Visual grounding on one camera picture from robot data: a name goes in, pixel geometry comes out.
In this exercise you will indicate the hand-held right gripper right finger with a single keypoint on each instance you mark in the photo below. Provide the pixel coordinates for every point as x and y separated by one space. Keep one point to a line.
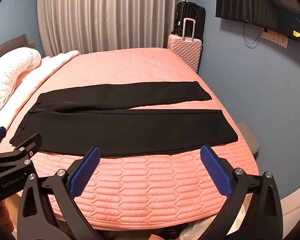
215 170

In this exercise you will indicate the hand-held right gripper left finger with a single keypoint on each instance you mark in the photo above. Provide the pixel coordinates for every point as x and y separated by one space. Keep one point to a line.
87 165

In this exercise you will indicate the black pants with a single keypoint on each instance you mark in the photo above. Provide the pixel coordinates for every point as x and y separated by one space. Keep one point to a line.
115 130

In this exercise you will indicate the pink quilted bed cover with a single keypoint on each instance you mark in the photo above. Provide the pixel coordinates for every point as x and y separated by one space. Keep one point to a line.
140 180

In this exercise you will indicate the white floral pillow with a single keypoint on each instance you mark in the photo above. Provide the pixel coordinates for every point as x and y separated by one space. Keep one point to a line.
10 72

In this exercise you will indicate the white plastic bag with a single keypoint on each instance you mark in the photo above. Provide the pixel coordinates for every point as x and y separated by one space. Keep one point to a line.
192 231

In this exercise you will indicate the light pink blanket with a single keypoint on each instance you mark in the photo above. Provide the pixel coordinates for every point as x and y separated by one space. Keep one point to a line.
52 65

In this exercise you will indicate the grey bed headboard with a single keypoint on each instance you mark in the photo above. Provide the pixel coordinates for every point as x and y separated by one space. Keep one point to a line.
15 42

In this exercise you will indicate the pink hard suitcase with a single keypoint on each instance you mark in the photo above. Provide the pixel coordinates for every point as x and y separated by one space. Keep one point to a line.
187 50

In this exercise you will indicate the grey pleated curtain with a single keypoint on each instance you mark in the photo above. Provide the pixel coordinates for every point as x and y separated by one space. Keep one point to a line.
102 15

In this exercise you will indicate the black hard suitcase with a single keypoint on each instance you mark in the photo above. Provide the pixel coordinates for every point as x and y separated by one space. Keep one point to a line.
190 12

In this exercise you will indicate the beige wall socket panel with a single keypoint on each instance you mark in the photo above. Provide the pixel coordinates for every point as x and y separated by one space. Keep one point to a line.
275 38

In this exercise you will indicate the wall-mounted television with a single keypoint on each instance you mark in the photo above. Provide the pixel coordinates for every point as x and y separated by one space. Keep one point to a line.
252 2

